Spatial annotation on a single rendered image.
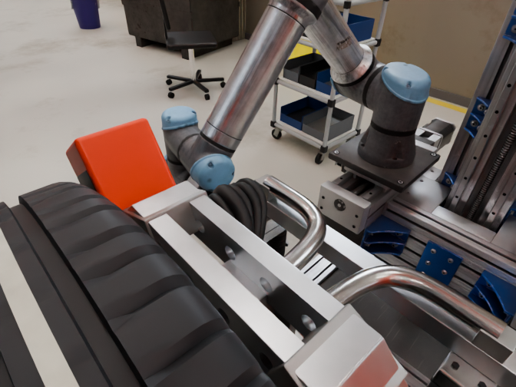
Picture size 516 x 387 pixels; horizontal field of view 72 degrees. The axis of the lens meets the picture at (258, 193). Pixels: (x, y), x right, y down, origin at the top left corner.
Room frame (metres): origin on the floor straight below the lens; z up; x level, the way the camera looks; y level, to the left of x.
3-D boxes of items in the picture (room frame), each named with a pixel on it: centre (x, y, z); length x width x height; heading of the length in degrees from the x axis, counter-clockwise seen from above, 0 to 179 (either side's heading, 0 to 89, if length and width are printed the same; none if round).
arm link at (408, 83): (0.86, -0.34, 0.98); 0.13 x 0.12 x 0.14; 32
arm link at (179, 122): (0.67, 0.16, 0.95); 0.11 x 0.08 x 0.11; 32
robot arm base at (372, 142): (0.86, -0.35, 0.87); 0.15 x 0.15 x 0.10
